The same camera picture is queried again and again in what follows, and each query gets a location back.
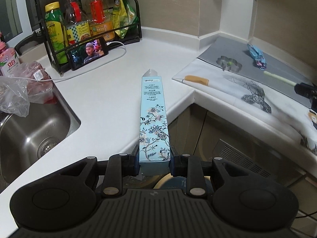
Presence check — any flower shaped metal egg ring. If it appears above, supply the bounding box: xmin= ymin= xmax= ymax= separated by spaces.
xmin=216 ymin=55 xmax=243 ymax=73

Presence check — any pink pump soap bottle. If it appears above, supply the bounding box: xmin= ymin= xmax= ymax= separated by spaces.
xmin=0 ymin=33 xmax=20 ymax=77

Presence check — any white charging cable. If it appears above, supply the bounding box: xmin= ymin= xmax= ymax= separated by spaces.
xmin=7 ymin=41 xmax=127 ymax=83

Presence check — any cream round trash bin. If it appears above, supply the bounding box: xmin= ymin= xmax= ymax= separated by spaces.
xmin=154 ymin=174 xmax=186 ymax=192

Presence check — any light blue floral box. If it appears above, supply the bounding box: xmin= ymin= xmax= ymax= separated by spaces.
xmin=139 ymin=69 xmax=171 ymax=176

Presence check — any grey patterned counter mat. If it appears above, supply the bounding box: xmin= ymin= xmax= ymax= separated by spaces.
xmin=174 ymin=36 xmax=316 ymax=154

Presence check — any red capped sauce bottle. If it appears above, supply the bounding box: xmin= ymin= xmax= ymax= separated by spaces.
xmin=64 ymin=0 xmax=83 ymax=27

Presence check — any stainless steel sink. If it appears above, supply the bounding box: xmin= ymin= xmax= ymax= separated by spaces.
xmin=1 ymin=87 xmax=81 ymax=191

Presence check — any green handled utensil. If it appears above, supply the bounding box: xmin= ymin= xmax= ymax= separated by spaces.
xmin=263 ymin=71 xmax=297 ymax=86

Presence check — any clear bag of meat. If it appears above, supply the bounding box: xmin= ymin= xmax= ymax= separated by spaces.
xmin=1 ymin=61 xmax=54 ymax=117

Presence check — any green yellow snack bag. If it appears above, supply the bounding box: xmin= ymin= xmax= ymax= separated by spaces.
xmin=112 ymin=0 xmax=139 ymax=39

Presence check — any yellow green seasoning box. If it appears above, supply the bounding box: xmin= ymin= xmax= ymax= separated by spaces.
xmin=66 ymin=20 xmax=91 ymax=45

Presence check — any black wire spice rack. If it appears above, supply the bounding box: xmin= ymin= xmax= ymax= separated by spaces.
xmin=34 ymin=0 xmax=142 ymax=74

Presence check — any green yellow oil bottle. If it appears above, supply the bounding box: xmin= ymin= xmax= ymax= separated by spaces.
xmin=45 ymin=2 xmax=68 ymax=52

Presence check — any blue patterned wrapper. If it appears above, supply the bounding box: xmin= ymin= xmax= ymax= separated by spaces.
xmin=247 ymin=44 xmax=266 ymax=70

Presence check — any right beige cabinet door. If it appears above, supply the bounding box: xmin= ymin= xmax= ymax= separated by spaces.
xmin=168 ymin=104 xmax=306 ymax=186

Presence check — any silver ventilation grille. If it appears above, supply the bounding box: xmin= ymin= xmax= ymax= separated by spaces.
xmin=212 ymin=139 xmax=284 ymax=182

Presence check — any wooden handled knife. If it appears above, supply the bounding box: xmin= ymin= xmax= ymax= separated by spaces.
xmin=172 ymin=75 xmax=223 ymax=89

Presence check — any smartphone playing video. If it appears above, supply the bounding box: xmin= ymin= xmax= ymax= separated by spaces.
xmin=68 ymin=37 xmax=109 ymax=70

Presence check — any blue trash bag liner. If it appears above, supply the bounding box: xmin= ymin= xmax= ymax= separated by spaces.
xmin=161 ymin=176 xmax=186 ymax=192

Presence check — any orange label oil bottle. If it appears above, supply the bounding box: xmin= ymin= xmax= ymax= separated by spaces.
xmin=87 ymin=0 xmax=115 ymax=41

